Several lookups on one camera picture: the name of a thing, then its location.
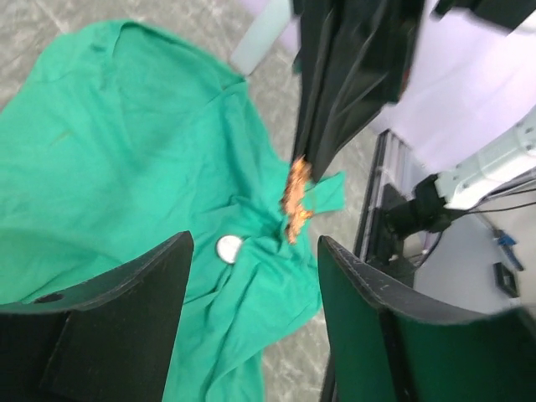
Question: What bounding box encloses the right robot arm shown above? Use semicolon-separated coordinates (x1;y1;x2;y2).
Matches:
292;1;535;236

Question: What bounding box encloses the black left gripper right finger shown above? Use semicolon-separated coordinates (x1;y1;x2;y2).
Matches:
317;236;535;401

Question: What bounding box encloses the green garment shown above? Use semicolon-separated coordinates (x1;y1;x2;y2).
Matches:
1;21;322;401

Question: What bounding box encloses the white round magnet disc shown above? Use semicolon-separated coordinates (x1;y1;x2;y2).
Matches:
216;234;244;265

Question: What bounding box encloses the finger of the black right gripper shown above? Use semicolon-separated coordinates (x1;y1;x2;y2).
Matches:
292;1;334;160
307;1;425;182

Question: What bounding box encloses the aluminium rail frame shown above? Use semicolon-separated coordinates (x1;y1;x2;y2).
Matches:
353;130;420;272

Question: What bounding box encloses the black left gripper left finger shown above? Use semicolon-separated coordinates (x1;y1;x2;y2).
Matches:
1;232;193;401

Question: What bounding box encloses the gold brooch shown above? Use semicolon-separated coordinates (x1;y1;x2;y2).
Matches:
280;156;313;245

